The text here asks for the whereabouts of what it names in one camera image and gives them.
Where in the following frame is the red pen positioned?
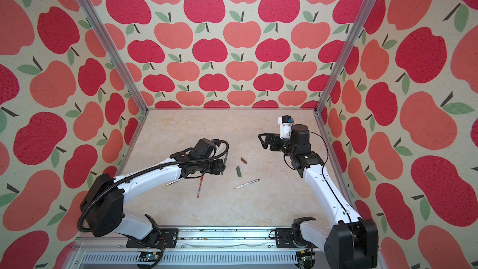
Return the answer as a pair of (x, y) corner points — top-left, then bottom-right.
(196, 175), (204, 199)

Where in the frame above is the green pen cap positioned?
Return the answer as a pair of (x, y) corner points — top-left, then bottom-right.
(236, 166), (242, 178)

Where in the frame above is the green pen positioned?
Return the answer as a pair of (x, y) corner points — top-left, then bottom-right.
(220, 157), (227, 175)

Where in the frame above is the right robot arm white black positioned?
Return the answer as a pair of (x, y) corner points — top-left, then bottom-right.
(258, 123), (378, 269)

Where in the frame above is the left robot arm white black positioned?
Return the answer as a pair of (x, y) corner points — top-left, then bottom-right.
(77, 138), (230, 250)

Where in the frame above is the white pen left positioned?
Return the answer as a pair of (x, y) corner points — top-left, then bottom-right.
(166, 178), (184, 187)

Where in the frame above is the white pen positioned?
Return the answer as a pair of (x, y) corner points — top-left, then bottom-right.
(166, 178), (184, 187)
(234, 179), (260, 189)

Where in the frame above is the white pen right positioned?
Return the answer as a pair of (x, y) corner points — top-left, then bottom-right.
(234, 179), (260, 189)

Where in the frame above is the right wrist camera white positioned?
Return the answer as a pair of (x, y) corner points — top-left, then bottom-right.
(278, 115), (294, 139)

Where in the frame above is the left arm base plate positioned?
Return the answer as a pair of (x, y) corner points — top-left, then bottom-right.
(126, 228), (179, 250)

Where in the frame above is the aluminium frame rail front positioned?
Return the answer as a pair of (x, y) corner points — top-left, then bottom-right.
(56, 226), (329, 269)

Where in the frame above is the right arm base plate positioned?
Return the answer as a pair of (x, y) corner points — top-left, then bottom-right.
(274, 227), (326, 250)

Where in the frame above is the left aluminium frame post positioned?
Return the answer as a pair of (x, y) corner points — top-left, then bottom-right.
(77, 0), (149, 115)

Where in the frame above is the aluminium frame post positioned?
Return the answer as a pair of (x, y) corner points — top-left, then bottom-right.
(77, 0), (149, 115)
(314, 0), (377, 118)

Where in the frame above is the right aluminium frame post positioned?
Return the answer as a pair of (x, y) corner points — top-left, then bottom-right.
(314, 0), (377, 118)

